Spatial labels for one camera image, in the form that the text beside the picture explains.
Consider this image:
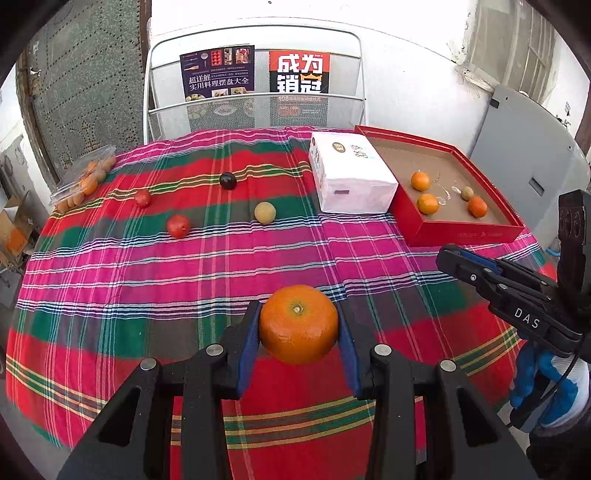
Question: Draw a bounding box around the plaid tablecloth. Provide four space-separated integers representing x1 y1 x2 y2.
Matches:
4 128 555 480

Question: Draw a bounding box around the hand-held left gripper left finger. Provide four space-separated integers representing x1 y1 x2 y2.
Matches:
58 301 264 480

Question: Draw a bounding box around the white tissue pack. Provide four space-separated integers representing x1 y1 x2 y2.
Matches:
308 130 399 214

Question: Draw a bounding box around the riveted metal door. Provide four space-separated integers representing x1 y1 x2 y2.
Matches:
16 0 151 186

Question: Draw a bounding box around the black cable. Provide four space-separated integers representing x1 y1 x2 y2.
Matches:
507 353 583 428

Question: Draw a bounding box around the white metal mesh chair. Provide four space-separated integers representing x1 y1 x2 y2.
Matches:
143 28 368 142

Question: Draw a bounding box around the clear plastic fruit container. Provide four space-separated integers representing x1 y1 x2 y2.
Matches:
50 144 117 213

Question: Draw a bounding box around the dark cookbook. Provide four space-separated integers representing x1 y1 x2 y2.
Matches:
180 45 256 133

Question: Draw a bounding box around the person's right forearm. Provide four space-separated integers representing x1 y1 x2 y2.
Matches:
526 425 591 480

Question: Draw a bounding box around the open cardboard box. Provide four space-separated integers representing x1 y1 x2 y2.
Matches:
0 193 38 265

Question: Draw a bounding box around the large orange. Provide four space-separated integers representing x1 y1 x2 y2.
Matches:
259 285 339 365

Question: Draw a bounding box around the grey metal cabinet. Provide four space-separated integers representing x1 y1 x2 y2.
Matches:
471 84 591 241

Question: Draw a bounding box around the red and black book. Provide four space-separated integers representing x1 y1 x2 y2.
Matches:
269 51 332 128

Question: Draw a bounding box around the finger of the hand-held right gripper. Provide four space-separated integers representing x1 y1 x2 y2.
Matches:
436 244 502 302
461 250 514 278

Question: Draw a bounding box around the person's right hand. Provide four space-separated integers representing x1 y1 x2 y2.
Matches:
509 342 584 433

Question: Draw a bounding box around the barred window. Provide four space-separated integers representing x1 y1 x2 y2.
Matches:
462 0 557 94

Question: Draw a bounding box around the red cardboard box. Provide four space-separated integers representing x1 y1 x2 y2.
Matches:
355 124 526 248

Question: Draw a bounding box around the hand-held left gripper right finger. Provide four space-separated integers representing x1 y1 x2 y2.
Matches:
336 302 539 480

